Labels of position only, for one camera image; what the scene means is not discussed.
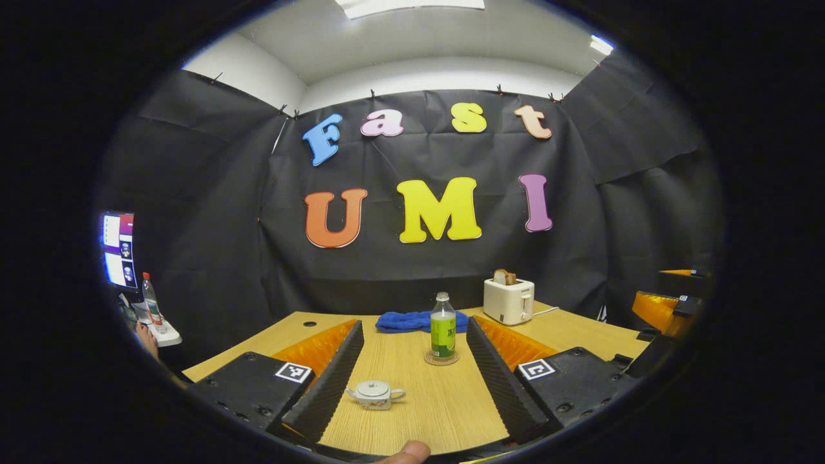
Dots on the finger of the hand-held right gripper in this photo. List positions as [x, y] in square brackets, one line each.
[683, 283]
[657, 312]

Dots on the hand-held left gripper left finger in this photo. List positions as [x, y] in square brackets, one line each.
[332, 380]

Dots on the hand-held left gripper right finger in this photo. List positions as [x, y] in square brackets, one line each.
[496, 380]

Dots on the white ceramic teacup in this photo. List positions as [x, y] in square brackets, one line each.
[377, 399]

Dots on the round brown coaster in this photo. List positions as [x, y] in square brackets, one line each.
[441, 361]

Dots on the green label water bottle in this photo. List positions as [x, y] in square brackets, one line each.
[443, 335]

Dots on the red cap plastic bottle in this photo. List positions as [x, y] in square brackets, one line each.
[153, 303]

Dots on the white toaster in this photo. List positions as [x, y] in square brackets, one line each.
[508, 303]

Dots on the blue towel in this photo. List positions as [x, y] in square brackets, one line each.
[403, 321]

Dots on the toasted bread slice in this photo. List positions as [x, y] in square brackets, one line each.
[504, 277]

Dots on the black backdrop cloth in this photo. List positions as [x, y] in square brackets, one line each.
[206, 225]

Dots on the computer monitor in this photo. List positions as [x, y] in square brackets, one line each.
[119, 248]

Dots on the ceiling light panel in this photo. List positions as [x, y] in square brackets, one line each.
[412, 6]
[601, 45]

